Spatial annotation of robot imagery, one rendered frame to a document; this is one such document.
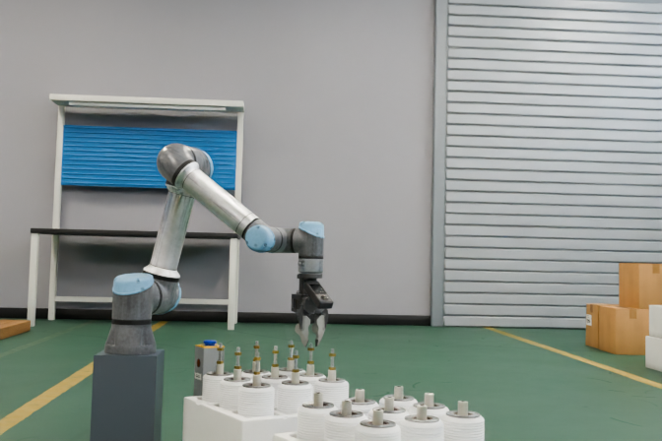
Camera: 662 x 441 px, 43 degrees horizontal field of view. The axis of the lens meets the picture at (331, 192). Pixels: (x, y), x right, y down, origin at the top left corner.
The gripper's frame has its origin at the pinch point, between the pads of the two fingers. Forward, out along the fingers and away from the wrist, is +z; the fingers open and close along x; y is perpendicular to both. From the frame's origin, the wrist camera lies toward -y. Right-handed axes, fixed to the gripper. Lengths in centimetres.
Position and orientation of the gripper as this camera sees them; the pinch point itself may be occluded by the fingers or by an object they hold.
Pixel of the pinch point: (312, 342)
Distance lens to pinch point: 248.5
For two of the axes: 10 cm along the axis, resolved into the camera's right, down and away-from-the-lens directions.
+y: -5.2, 0.5, 8.6
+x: -8.6, -0.6, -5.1
